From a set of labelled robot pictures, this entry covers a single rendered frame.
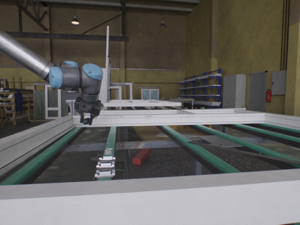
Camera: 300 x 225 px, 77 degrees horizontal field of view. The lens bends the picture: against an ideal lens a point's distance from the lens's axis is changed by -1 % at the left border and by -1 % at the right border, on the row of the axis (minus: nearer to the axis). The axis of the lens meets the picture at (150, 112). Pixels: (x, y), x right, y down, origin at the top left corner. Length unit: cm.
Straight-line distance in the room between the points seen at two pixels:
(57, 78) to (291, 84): 779
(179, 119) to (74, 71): 77
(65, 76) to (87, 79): 9
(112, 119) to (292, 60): 748
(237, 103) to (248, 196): 1004
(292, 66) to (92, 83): 769
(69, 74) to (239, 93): 985
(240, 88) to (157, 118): 926
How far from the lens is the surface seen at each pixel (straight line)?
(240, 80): 1045
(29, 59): 102
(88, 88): 92
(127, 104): 352
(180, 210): 31
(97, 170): 53
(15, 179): 58
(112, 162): 59
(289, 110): 818
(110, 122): 129
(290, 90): 815
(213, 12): 1403
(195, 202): 31
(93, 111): 103
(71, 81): 88
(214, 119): 143
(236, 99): 1031
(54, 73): 87
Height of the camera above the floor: 107
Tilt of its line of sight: 5 degrees down
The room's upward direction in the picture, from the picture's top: straight up
